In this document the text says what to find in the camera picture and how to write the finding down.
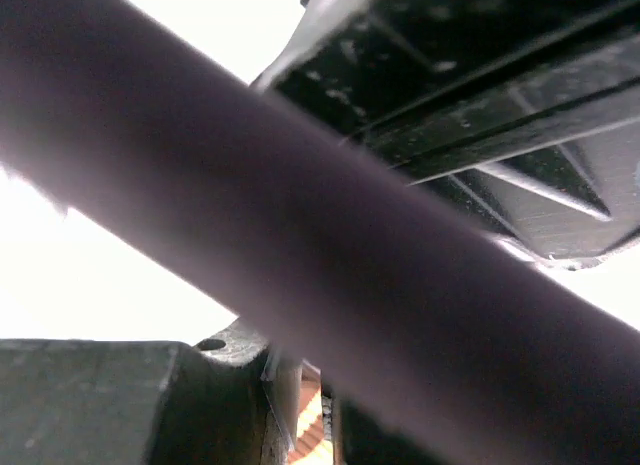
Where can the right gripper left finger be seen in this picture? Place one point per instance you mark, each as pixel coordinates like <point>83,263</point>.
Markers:
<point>231,399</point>

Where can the brown striped sock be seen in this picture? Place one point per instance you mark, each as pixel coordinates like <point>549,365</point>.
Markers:
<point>313,445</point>

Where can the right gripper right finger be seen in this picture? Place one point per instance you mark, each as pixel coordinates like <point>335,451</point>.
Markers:
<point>521,114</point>

